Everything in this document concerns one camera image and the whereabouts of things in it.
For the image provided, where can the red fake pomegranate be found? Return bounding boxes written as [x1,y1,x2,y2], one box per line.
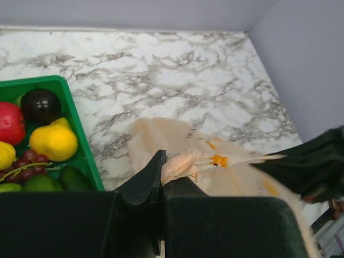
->
[0,102,26,146]

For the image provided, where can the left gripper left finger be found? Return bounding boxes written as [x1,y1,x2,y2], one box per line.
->
[113,150,167,206]

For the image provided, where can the fake grape bunch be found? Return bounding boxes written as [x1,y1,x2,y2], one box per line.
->
[1,149,52,183]

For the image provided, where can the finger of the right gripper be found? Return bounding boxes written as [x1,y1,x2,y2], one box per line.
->
[252,126,343,202]

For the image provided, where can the yellow fake pear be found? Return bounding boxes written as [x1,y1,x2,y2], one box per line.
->
[29,118,78,162]

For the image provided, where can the light green fake fruit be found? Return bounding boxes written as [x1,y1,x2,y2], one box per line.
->
[1,174,64,193]

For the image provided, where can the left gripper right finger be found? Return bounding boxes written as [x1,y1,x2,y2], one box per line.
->
[164,177,208,197]

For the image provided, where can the yellow fake banana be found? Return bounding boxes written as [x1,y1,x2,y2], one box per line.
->
[0,141,16,170]

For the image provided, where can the orange plastic bag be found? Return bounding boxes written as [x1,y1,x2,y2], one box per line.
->
[128,118,319,257]

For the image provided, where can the dark purple fake plum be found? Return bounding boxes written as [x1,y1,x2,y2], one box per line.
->
[20,89,62,125]

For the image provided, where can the green plastic basket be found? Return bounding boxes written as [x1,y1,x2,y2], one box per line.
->
[1,75,104,191]

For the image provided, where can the dark green fake avocado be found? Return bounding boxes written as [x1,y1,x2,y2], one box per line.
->
[58,166,92,191]

